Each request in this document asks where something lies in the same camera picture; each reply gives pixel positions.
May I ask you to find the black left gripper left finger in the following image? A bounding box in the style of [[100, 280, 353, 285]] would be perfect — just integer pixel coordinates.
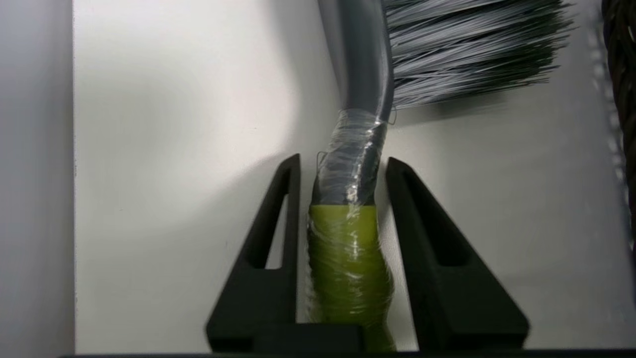
[[206, 153, 302, 353]]

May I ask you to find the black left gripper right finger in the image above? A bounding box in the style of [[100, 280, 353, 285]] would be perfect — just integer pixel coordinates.
[[386, 157, 530, 352]]

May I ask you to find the green handled grey brush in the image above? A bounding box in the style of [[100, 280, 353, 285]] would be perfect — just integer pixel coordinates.
[[306, 0, 575, 354]]

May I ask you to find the dark brown wicker basket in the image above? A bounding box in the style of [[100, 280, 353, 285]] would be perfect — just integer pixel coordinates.
[[600, 0, 636, 252]]

